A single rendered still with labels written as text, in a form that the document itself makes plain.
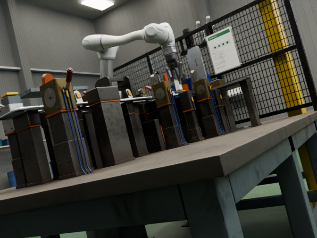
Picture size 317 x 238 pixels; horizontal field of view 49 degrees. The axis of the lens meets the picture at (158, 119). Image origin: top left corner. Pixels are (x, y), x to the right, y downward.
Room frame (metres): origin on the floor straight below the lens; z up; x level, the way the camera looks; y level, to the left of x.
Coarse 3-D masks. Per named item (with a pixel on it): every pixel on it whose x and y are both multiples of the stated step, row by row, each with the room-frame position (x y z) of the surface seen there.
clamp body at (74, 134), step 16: (64, 80) 1.26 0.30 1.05; (48, 96) 1.27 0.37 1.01; (64, 96) 1.25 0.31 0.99; (48, 112) 1.28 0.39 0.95; (64, 112) 1.25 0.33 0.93; (64, 128) 1.25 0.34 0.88; (64, 144) 1.25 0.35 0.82; (80, 144) 1.28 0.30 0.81; (64, 160) 1.27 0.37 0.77; (80, 160) 1.26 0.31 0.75; (64, 176) 1.27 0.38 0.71
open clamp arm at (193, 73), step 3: (192, 72) 2.06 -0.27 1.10; (195, 72) 2.08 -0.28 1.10; (192, 75) 2.07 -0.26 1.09; (195, 75) 2.08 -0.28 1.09; (192, 78) 2.07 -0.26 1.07; (195, 78) 2.08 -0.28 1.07; (192, 81) 2.07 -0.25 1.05; (195, 81) 2.08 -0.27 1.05; (192, 84) 2.08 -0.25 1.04; (192, 87) 2.08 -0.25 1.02; (192, 90) 2.08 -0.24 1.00; (192, 93) 2.09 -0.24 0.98
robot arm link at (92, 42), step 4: (88, 36) 2.43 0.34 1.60; (92, 36) 2.40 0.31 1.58; (96, 36) 2.39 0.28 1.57; (100, 36) 2.38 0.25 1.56; (84, 40) 2.43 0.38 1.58; (88, 40) 2.41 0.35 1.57; (92, 40) 2.39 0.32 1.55; (96, 40) 2.38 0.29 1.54; (84, 44) 2.44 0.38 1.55; (88, 44) 2.42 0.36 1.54; (92, 44) 2.40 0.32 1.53; (96, 44) 2.39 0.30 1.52; (100, 44) 2.38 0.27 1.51; (88, 48) 2.44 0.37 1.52; (92, 48) 2.43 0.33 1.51; (96, 48) 2.42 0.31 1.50; (100, 48) 2.41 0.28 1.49
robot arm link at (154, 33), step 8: (152, 24) 2.02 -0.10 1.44; (136, 32) 2.13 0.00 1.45; (144, 32) 2.05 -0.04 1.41; (152, 32) 2.01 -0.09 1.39; (160, 32) 2.04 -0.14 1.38; (104, 40) 2.37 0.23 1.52; (112, 40) 2.35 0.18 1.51; (120, 40) 2.31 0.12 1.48; (128, 40) 2.22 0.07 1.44; (144, 40) 2.12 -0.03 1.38; (152, 40) 2.06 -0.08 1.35; (160, 40) 2.08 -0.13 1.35; (104, 48) 2.41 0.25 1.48
